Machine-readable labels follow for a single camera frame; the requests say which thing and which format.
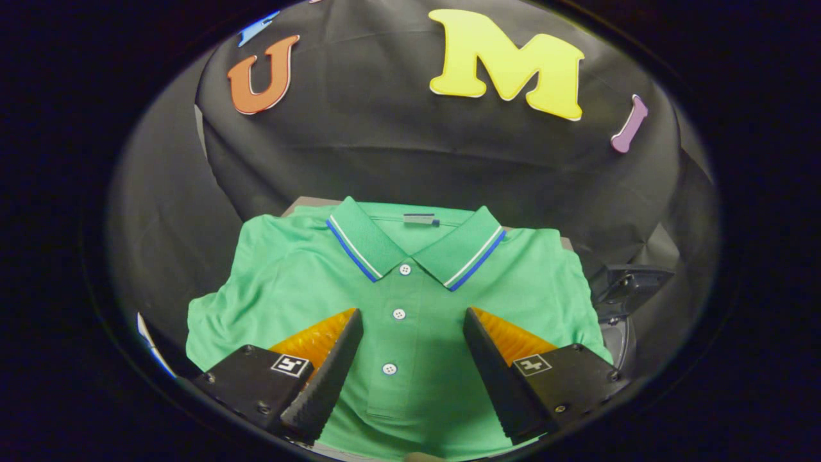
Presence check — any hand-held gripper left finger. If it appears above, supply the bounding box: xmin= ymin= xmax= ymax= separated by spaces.
xmin=191 ymin=308 xmax=364 ymax=446

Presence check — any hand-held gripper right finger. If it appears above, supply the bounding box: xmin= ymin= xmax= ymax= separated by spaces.
xmin=462 ymin=307 xmax=633 ymax=446

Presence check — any green polo shirt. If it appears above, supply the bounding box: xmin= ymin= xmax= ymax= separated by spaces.
xmin=185 ymin=196 xmax=614 ymax=462

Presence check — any dark washing machine lid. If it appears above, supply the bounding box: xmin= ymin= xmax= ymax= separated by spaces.
xmin=589 ymin=264 xmax=676 ymax=374

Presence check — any grey cabinet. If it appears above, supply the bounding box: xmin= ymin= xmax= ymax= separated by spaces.
xmin=281 ymin=197 xmax=576 ymax=252

